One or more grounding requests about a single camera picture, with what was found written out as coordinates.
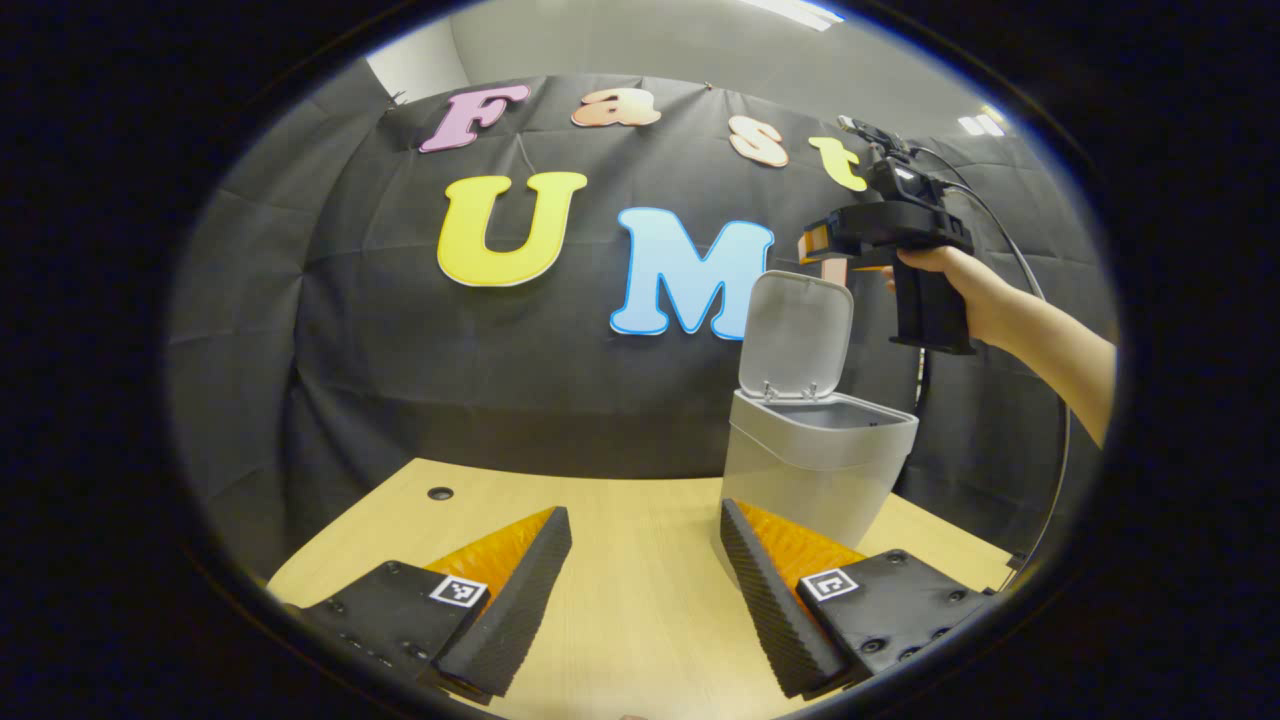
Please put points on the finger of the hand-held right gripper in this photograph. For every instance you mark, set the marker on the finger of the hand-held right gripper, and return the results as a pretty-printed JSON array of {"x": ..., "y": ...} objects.
[{"x": 815, "y": 243}]

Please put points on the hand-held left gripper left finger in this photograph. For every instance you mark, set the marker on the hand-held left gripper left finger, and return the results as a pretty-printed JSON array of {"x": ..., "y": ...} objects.
[{"x": 515, "y": 605}]

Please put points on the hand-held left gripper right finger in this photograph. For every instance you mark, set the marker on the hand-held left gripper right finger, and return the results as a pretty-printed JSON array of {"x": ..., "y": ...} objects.
[{"x": 770, "y": 610}]

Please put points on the grey desktop garbage bin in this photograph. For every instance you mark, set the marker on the grey desktop garbage bin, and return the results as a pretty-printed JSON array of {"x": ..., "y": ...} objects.
[{"x": 810, "y": 470}]

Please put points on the wooden desktop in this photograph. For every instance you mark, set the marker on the wooden desktop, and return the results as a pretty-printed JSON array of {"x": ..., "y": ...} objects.
[{"x": 630, "y": 560}]

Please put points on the ceiling light panel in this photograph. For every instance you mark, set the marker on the ceiling light panel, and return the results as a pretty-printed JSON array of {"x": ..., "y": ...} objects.
[
  {"x": 982, "y": 121},
  {"x": 795, "y": 12}
]

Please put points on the black backdrop cloth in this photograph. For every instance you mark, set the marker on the black backdrop cloth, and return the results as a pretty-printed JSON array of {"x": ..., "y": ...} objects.
[{"x": 300, "y": 350}]

